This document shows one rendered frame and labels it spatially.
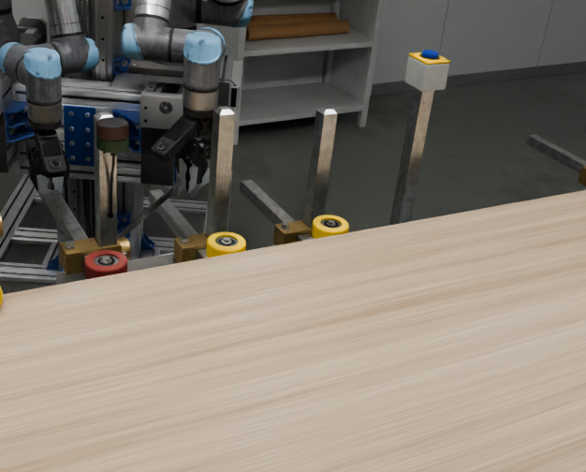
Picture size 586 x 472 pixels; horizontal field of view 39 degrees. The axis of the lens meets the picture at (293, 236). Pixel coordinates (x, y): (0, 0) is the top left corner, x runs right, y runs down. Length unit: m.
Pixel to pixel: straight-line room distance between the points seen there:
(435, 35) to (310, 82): 1.00
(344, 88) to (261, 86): 0.50
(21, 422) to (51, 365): 0.13
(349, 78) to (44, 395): 3.95
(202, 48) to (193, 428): 0.81
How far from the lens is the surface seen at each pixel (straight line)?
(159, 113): 2.21
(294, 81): 5.11
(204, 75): 1.74
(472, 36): 5.94
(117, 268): 1.59
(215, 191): 1.77
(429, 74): 1.93
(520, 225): 1.97
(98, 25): 2.43
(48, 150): 1.91
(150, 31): 1.85
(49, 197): 1.96
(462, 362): 1.46
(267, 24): 4.65
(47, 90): 1.88
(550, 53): 6.59
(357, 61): 4.97
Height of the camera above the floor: 1.73
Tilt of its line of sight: 29 degrees down
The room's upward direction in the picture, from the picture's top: 7 degrees clockwise
